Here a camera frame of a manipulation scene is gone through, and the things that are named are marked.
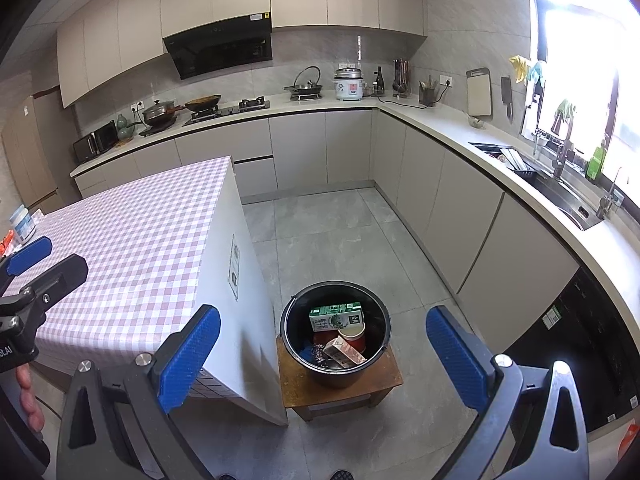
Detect black range hood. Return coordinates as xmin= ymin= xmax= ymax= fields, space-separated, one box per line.
xmin=163 ymin=12 xmax=272 ymax=79

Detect white blue jar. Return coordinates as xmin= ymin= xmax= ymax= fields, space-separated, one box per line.
xmin=10 ymin=205 xmax=36 ymax=243

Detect kettle on burner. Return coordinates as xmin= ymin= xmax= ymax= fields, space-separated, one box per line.
xmin=284 ymin=65 xmax=322 ymax=101

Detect red white milk carton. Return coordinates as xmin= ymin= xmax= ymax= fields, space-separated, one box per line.
xmin=323 ymin=336 xmax=366 ymax=368

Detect orange red package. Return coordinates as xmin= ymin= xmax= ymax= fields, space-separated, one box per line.
xmin=0 ymin=230 xmax=14 ymax=258

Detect kitchen cleaver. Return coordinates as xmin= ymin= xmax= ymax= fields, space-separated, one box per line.
xmin=501 ymin=76 xmax=514 ymax=122

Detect beige refrigerator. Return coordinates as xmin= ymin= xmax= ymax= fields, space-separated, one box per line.
xmin=1 ymin=86 xmax=81 ymax=214

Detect sink faucet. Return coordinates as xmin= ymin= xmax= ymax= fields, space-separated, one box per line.
xmin=551 ymin=100 xmax=576 ymax=181

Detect white cutting board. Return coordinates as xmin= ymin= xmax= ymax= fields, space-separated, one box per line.
xmin=466 ymin=67 xmax=492 ymax=118

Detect frying wok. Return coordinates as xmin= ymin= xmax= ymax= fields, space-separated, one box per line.
xmin=179 ymin=94 xmax=221 ymax=113

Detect steel wool scrubber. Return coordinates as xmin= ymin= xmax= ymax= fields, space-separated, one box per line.
xmin=311 ymin=344 xmax=334 ymax=370

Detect white rice cooker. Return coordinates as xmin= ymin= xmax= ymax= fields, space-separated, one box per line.
xmin=334 ymin=66 xmax=366 ymax=101

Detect pink checkered tablecloth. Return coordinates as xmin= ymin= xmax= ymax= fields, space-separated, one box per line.
xmin=9 ymin=157 xmax=232 ymax=374

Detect utensil holder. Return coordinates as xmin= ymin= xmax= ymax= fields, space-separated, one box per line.
xmin=419 ymin=77 xmax=439 ymax=107

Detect dark glass bottle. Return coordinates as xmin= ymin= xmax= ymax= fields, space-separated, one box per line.
xmin=373 ymin=66 xmax=385 ymax=96

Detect red paper cup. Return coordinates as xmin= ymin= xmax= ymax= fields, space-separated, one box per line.
xmin=338 ymin=323 xmax=366 ymax=354

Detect person left hand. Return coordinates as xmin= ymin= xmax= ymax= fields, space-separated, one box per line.
xmin=15 ymin=364 xmax=44 ymax=432

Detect wooden stool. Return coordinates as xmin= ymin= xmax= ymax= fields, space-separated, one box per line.
xmin=277 ymin=337 xmax=404 ymax=422

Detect black microwave oven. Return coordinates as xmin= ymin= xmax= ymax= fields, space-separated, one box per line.
xmin=73 ymin=120 xmax=118 ymax=164

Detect green ceramic vase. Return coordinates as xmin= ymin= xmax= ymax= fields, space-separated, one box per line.
xmin=115 ymin=114 xmax=136 ymax=141

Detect gas stove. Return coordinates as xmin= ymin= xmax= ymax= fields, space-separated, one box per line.
xmin=186 ymin=96 xmax=270 ymax=126

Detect green dish soap bottle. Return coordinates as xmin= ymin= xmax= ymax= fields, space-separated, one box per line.
xmin=586 ymin=145 xmax=606 ymax=181

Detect black pot with lid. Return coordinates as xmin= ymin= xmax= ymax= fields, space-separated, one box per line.
xmin=142 ymin=100 xmax=183 ymax=127

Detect black trash bin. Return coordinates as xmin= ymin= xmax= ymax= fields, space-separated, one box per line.
xmin=280 ymin=281 xmax=392 ymax=377

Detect hanging yellow gloves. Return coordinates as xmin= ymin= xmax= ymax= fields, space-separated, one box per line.
xmin=509 ymin=55 xmax=547 ymax=87

